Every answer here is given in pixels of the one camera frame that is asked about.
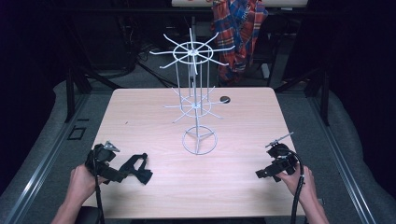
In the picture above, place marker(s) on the black metal stand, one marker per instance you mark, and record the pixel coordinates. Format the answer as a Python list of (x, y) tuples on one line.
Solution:
[(73, 90), (324, 96)]

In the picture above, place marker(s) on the person's right hand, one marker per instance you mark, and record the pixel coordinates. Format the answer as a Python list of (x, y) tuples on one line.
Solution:
[(300, 185)]

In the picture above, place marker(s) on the red blue plaid cloth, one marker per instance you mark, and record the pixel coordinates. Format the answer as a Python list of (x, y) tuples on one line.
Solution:
[(238, 34)]

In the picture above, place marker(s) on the person's left hand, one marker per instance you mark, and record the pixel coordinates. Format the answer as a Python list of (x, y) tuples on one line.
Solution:
[(81, 183)]

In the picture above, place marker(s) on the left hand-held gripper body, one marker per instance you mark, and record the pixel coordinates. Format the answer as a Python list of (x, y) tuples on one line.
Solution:
[(102, 165)]

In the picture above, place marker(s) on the aluminium floor rail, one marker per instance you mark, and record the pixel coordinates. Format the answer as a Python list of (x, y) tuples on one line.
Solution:
[(339, 158), (40, 168)]

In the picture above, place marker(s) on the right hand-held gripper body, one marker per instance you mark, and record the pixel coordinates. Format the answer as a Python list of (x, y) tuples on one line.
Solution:
[(281, 160)]

